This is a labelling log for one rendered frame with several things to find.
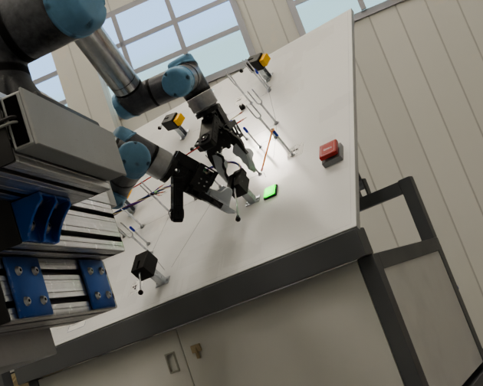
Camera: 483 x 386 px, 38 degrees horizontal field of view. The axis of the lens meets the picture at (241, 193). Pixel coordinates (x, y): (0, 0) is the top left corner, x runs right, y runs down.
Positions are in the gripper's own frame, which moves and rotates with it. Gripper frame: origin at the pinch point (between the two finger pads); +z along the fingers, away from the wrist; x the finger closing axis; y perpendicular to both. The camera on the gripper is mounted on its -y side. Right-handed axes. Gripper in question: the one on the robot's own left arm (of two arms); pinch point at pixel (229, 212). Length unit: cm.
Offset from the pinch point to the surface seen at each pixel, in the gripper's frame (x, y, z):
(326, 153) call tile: -7.3, 24.8, 13.1
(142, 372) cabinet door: 17, -49, 5
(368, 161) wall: 269, 92, 162
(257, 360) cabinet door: -9.4, -29.3, 21.7
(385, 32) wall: 279, 181, 132
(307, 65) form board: 39, 55, 13
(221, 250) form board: 4.9, -9.6, 4.7
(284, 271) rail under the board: -17.5, -6.8, 13.3
